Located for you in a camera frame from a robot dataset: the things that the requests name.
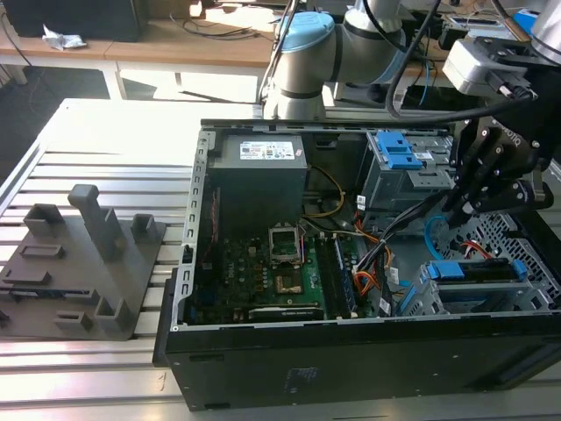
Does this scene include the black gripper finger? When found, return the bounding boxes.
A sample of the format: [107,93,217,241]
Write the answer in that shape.
[441,125,506,229]
[462,174,556,219]

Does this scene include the blue disk wire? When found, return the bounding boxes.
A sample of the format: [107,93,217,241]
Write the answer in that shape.
[423,213,453,265]

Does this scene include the hard disk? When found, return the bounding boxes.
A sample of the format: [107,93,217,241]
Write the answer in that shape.
[427,257,528,286]

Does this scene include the metal disk bay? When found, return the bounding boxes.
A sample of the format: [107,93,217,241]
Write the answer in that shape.
[397,257,554,318]

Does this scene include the blue plastic drive latch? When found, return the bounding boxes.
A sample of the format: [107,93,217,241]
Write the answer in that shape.
[375,131,424,171]

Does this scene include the grey metal drive cage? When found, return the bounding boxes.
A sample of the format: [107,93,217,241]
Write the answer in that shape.
[357,129,459,216]

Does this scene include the wooden desk with clutter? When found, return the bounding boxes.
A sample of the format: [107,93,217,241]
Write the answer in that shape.
[394,21,465,109]

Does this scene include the blue cardboard box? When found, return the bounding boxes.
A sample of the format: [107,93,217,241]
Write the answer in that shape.
[511,7,543,31]

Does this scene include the white flat tray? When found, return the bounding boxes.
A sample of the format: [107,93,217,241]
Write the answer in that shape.
[450,15,506,31]

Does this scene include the small black device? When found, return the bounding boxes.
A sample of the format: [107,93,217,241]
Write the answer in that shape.
[437,24,462,50]

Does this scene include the RAM stick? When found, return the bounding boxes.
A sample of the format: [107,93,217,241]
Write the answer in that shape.
[315,236,352,320]

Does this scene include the metal socket cover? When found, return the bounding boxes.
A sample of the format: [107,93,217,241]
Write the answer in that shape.
[267,224,306,268]

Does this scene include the CPU socket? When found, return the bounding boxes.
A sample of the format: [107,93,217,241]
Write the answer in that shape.
[274,272,304,296]

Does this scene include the black power supply unit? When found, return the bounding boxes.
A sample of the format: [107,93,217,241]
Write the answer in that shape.
[206,133,309,232]

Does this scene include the black PC case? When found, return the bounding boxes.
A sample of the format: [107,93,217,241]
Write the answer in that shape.
[152,116,561,412]

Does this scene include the black graphics card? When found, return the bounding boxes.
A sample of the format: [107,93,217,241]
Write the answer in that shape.
[247,305,326,322]

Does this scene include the green motherboard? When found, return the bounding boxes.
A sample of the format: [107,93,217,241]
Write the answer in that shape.
[195,230,369,322]

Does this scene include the long wooden desk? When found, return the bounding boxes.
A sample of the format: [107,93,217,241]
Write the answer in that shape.
[0,17,281,100]

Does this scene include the grey parts rack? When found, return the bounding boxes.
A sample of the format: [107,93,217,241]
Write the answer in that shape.
[0,183,170,343]

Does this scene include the crumpled white paper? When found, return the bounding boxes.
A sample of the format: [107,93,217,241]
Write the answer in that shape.
[41,24,88,50]

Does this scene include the red disk wire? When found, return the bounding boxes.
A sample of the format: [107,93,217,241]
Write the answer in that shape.
[458,239,490,262]

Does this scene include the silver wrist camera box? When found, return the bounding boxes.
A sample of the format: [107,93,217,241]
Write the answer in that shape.
[441,36,539,101]

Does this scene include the black wire bundle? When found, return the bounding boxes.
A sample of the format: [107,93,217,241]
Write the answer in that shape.
[353,192,452,275]

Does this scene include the hanging blue cable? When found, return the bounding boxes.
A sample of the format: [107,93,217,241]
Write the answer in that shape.
[417,56,438,107]

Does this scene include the yellow and black wire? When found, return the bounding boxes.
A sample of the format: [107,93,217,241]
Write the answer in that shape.
[306,165,347,219]

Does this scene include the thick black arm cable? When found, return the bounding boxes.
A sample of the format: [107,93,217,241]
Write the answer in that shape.
[384,0,534,125]

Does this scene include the orange and yellow wires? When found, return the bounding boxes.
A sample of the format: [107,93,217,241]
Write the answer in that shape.
[350,223,394,303]

